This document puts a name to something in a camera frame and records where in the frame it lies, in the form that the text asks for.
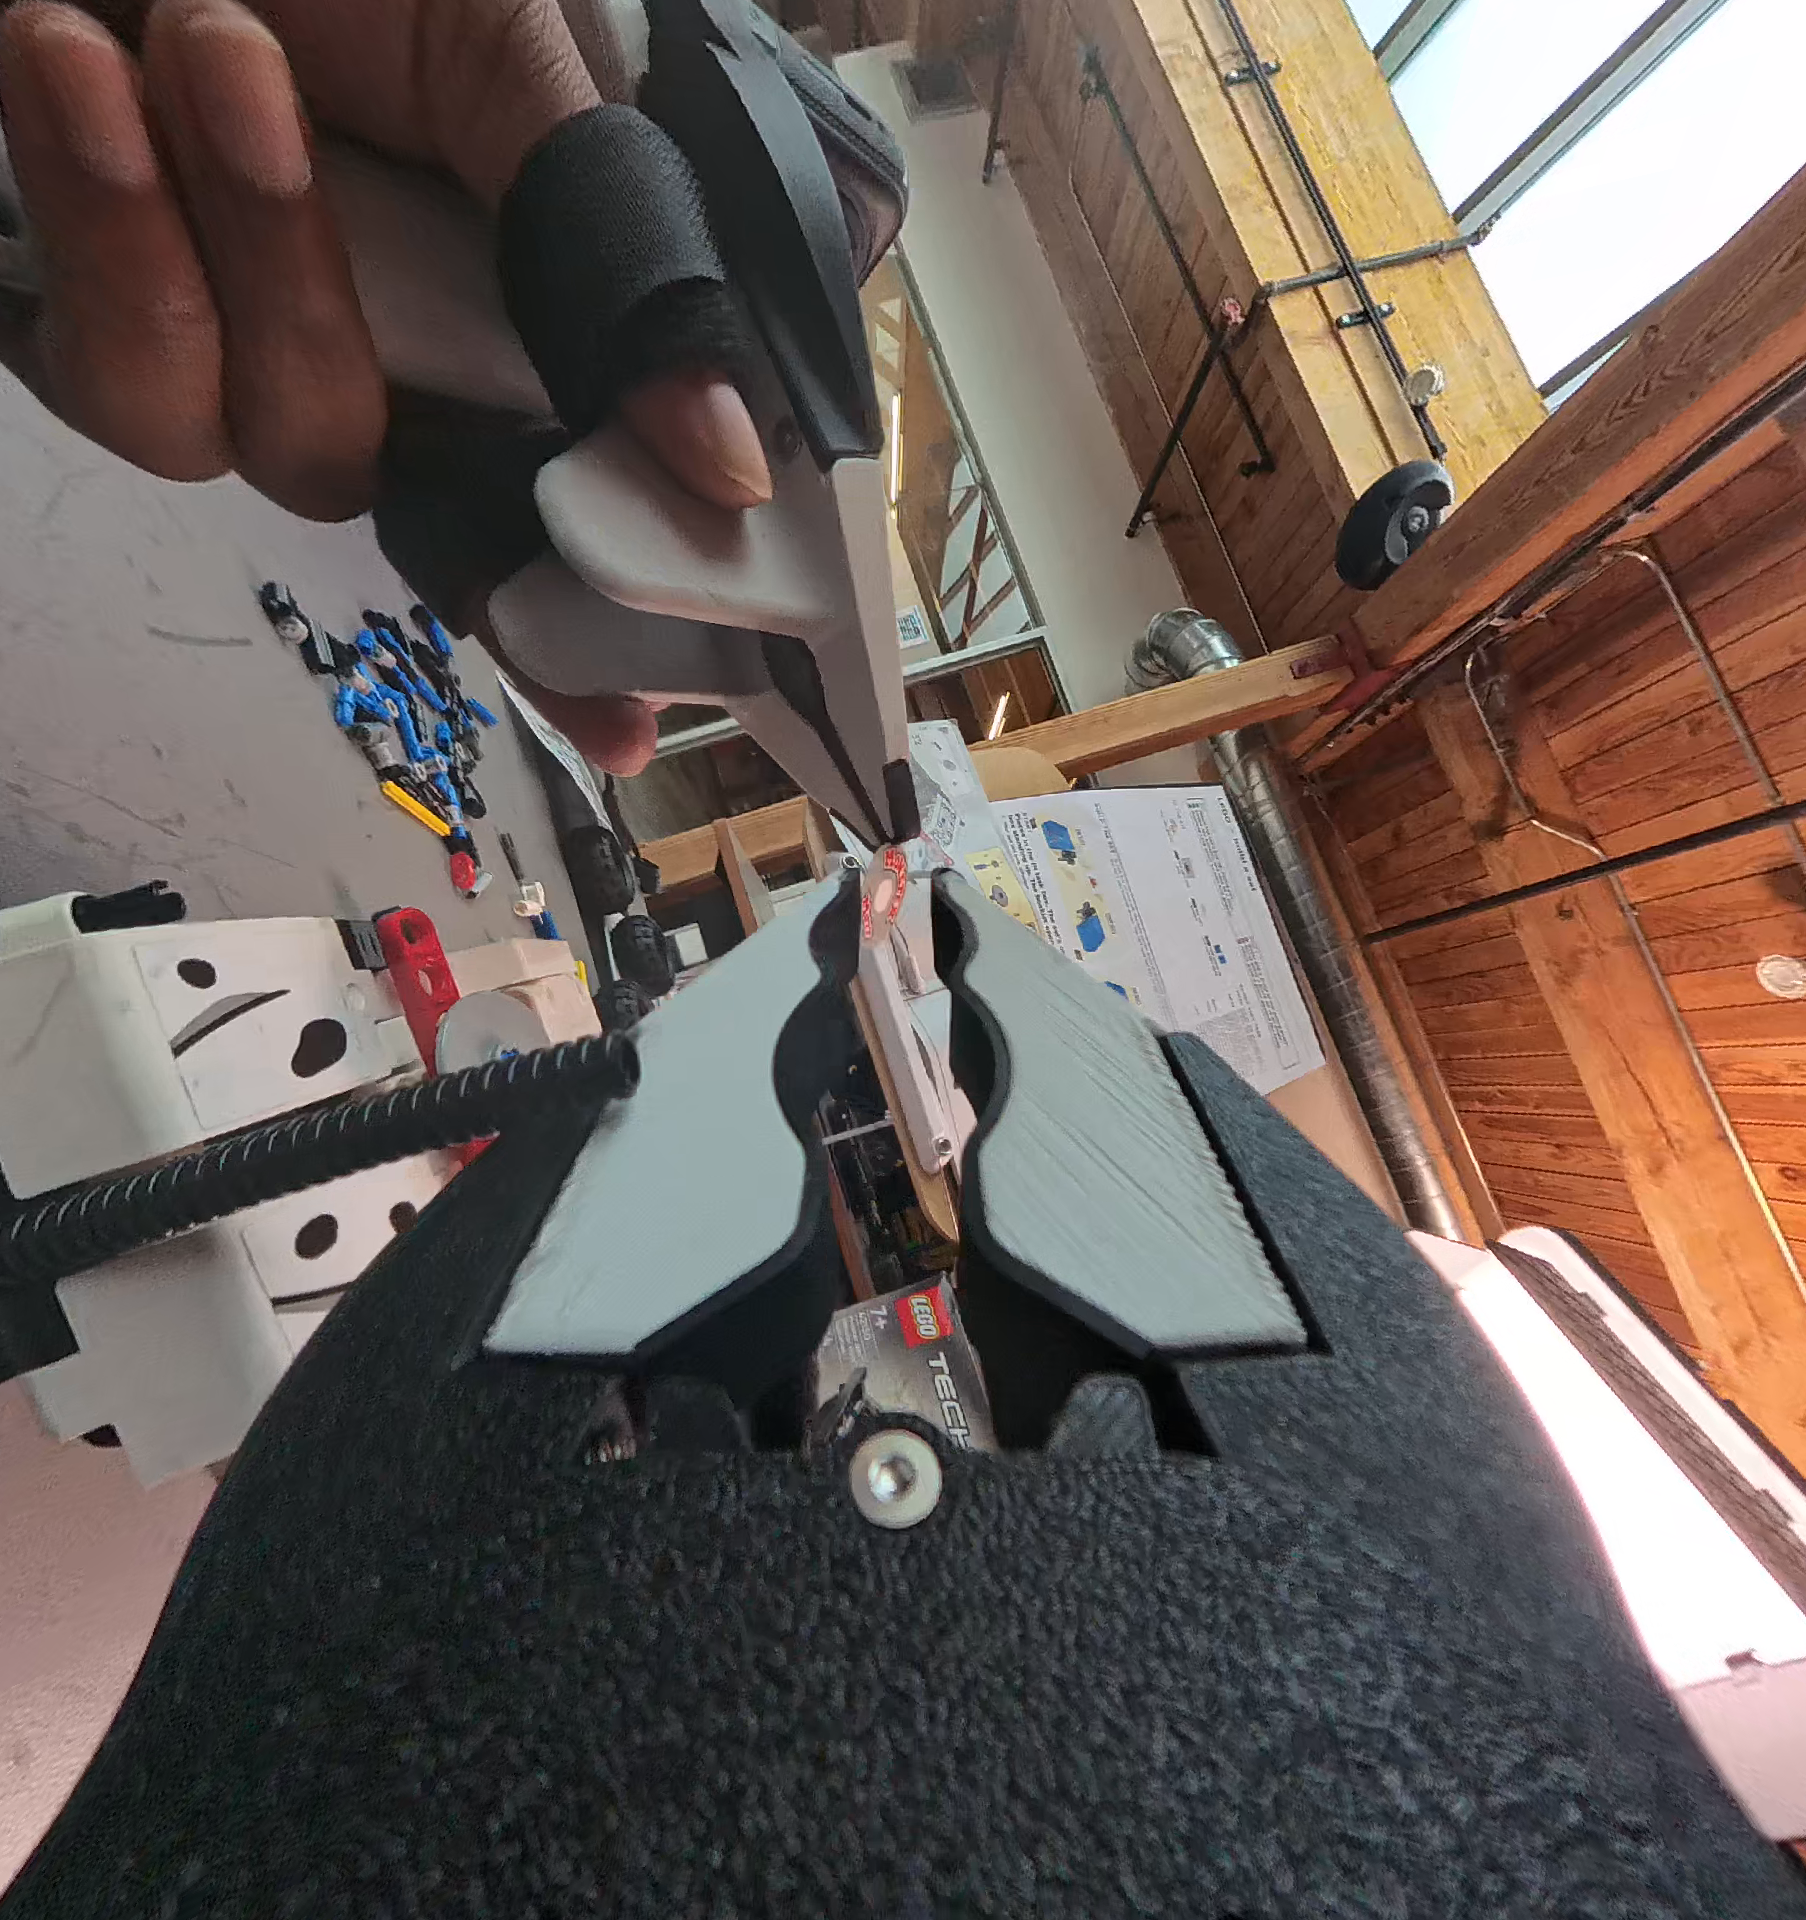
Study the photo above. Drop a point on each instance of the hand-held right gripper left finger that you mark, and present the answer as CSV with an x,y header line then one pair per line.
x,y
663,1200

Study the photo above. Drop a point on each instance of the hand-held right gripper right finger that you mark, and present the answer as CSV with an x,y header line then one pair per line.
x,y
1129,1187

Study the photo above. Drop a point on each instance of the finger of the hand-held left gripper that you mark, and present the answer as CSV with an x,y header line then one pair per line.
x,y
866,631

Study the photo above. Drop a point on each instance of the grey round toy disc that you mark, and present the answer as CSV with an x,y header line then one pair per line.
x,y
484,1035

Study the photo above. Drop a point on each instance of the white black toy truck chassis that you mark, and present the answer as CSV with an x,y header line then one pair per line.
x,y
94,1035

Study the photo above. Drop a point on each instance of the printed task sheet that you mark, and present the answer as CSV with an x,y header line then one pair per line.
x,y
1174,931

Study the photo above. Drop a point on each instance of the grey desk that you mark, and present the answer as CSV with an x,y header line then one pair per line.
x,y
94,674

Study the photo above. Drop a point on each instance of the person's left hand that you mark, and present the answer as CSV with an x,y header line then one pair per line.
x,y
212,226

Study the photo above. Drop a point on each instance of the printed toy truck box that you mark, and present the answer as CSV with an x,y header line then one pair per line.
x,y
903,1336

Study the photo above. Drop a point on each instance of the yellow toy axle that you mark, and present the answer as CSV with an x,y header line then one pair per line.
x,y
417,805

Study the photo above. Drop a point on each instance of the pile of blue black pins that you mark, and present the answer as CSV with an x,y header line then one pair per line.
x,y
393,690

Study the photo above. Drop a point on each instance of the silver ventilation duct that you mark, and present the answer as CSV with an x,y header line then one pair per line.
x,y
1292,898

